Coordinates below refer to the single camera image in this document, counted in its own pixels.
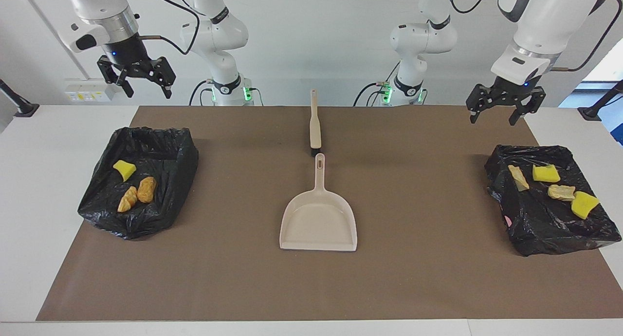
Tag orange striped croissant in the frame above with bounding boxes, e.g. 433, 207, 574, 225
508, 165, 530, 192
117, 186, 138, 213

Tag green and yellow sponge piece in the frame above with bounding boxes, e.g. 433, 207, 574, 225
113, 160, 137, 182

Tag pale pastry piece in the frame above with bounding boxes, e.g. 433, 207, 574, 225
548, 184, 576, 202

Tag brown textured bread roll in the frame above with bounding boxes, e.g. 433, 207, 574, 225
137, 176, 157, 204

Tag beige hand brush black bristles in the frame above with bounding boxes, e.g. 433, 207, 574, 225
310, 89, 323, 157

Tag beige plastic dustpan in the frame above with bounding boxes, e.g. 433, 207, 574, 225
279, 153, 358, 252

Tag black bag-lined bin pink mark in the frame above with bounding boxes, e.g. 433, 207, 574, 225
484, 144, 623, 257

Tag brown table mat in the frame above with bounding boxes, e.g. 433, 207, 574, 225
37, 106, 623, 322

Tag black base power cable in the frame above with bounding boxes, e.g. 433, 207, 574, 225
353, 66, 401, 107
189, 80, 215, 106

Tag white wall socket panel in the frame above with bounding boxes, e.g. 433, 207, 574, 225
64, 78, 116, 103

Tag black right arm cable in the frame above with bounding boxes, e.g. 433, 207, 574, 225
139, 0, 201, 56

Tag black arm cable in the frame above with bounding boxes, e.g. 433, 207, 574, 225
447, 0, 623, 73
139, 0, 201, 56

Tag black clamp post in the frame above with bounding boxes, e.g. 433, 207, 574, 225
0, 79, 39, 118
578, 79, 623, 121

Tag white wall cable duct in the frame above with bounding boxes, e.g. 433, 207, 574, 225
18, 0, 92, 81

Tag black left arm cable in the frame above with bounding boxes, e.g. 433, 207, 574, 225
447, 0, 623, 73

